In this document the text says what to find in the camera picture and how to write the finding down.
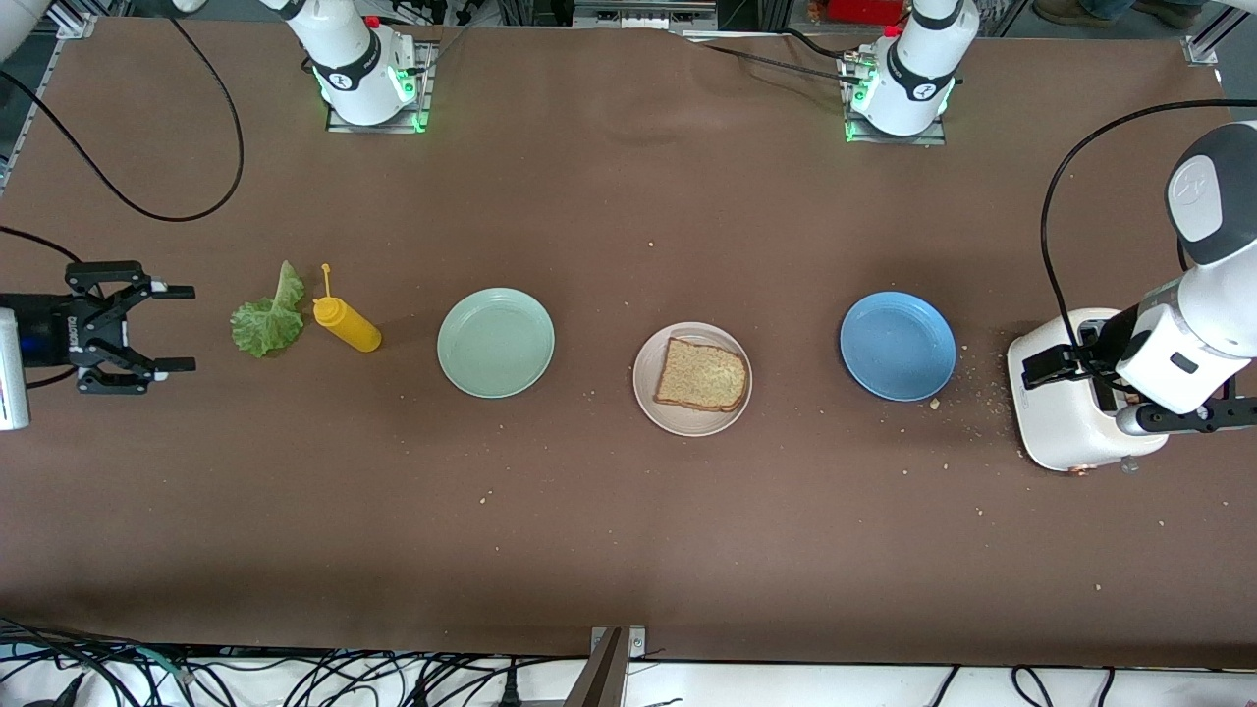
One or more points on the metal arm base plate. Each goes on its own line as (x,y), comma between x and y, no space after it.
(899,139)
(426,108)

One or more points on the brown table cover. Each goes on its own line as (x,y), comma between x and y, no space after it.
(589,196)

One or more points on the white toaster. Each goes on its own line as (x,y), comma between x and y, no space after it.
(1051,422)

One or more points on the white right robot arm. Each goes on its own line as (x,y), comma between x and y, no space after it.
(344,69)

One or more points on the beige plate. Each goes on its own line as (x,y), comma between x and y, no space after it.
(687,420)

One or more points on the grey metal strut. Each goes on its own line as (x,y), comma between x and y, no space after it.
(599,678)

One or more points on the person in blue jeans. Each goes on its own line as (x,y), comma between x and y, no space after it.
(1065,10)

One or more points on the grey metal equipment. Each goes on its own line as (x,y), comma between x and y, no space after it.
(638,15)

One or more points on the blue plate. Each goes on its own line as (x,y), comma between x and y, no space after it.
(897,346)

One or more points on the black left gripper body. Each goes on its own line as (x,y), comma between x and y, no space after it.
(1108,341)

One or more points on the green lettuce leaf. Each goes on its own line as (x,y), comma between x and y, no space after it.
(265,329)

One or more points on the yellow mustard squeeze bottle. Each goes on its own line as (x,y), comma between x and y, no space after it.
(352,329)

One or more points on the silver corner bracket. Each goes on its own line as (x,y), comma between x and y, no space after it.
(636,643)

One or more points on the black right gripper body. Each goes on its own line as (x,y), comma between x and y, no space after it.
(51,329)

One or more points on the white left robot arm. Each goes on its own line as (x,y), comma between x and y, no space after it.
(1188,339)

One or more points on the light green plate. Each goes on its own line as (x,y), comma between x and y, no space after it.
(496,344)

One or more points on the red box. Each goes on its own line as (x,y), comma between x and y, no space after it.
(864,10)

